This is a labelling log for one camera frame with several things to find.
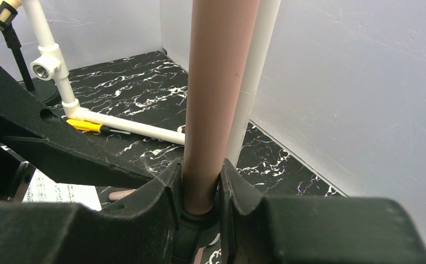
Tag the pink music stand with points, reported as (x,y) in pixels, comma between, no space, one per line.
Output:
(221,34)

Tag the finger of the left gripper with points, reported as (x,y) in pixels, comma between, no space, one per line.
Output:
(35,133)

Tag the white PVC pipe frame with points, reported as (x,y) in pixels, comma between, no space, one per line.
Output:
(152,89)

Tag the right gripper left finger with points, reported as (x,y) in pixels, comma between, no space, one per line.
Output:
(140,228)

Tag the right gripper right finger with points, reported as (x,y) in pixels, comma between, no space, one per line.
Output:
(272,228)

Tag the sheet music page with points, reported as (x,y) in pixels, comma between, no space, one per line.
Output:
(44,189)

